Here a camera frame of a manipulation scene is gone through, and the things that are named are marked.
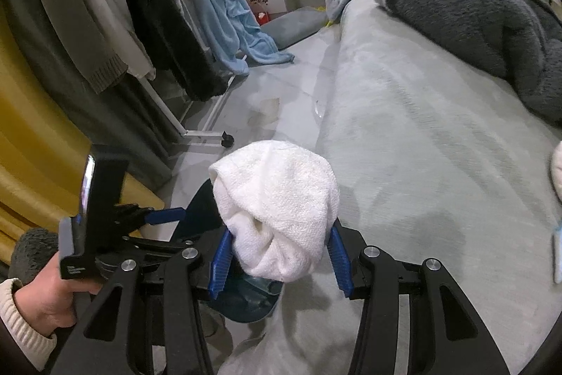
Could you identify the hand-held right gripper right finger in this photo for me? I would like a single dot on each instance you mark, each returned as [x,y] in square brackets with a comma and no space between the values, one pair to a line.
[341,265]

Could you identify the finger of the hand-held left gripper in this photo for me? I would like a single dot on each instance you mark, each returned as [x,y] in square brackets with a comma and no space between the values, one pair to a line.
[158,245]
[164,217]

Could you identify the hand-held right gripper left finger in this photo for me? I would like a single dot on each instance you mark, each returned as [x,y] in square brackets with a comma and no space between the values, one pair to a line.
[219,265]

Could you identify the white towel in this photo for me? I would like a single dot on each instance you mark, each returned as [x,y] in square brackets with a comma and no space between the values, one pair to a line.
[272,199]

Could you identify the person's left forearm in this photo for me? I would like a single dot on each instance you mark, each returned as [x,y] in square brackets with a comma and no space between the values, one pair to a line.
[17,335]

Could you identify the person's left hand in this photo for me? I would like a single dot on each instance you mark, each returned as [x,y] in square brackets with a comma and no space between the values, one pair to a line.
[44,304]

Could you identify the yellow curtain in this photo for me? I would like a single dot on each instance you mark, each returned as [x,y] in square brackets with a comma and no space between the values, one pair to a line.
[39,137]

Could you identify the white clothes rack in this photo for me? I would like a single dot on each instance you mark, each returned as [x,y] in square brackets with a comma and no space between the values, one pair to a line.
[202,134]

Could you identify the person's grey fleece garment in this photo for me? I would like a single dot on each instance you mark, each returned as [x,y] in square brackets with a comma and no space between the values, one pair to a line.
[30,256]

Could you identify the bed with pale green sheet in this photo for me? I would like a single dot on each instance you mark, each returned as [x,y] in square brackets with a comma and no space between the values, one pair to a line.
[417,137]

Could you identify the hanging grey knit sweater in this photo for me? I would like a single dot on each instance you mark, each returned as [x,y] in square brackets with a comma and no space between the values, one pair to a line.
[83,41]

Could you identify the hanging black garment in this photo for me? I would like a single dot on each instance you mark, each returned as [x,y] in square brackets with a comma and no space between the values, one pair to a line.
[162,19]

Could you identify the small red container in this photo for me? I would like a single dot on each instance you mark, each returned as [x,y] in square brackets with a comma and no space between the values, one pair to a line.
[263,18]

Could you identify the grey floor cushion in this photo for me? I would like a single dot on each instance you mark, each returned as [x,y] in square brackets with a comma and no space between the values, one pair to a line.
[294,25]

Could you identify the yellow crumpled item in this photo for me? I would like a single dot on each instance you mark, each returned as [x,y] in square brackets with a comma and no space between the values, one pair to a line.
[327,15]

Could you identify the dark grey fleece blanket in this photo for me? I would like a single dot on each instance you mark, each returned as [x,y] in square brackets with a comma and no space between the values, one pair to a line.
[461,6]

